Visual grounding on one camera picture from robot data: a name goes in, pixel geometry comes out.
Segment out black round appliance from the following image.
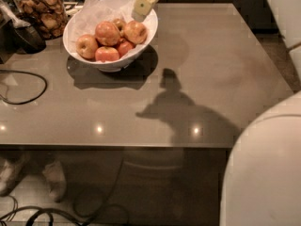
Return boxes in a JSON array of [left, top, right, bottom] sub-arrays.
[[13, 25, 46, 54]]

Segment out white shoe right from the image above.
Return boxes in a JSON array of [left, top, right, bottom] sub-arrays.
[[42, 161, 67, 202]]

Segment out back partly hidden apple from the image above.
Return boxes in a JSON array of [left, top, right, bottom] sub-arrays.
[[113, 19, 126, 31]]

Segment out small red apple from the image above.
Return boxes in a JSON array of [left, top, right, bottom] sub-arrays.
[[117, 40, 135, 57]]

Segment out right red yellow apple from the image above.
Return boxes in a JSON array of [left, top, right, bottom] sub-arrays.
[[123, 20, 148, 44]]

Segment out white shoe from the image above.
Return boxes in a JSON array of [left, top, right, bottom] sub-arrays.
[[0, 155, 28, 197], [42, 161, 67, 202]]

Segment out white shoe left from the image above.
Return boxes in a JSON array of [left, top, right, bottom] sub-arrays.
[[0, 155, 28, 197]]

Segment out left yellow red apple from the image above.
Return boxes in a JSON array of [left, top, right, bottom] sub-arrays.
[[75, 34, 99, 59]]

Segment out white paper liner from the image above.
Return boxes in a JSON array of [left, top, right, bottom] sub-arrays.
[[67, 0, 155, 49]]

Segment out black cable on table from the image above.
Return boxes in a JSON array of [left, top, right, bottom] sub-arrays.
[[0, 69, 48, 105]]

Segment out glass jar of dried chips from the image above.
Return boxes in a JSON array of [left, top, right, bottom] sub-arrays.
[[14, 0, 68, 40]]

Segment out cables on floor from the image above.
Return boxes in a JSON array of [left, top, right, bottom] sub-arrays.
[[0, 153, 130, 226]]

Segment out white bowl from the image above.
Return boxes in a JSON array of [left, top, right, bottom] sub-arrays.
[[65, 9, 158, 73]]

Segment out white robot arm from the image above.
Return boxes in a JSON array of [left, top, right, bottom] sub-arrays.
[[129, 8, 300, 226]]

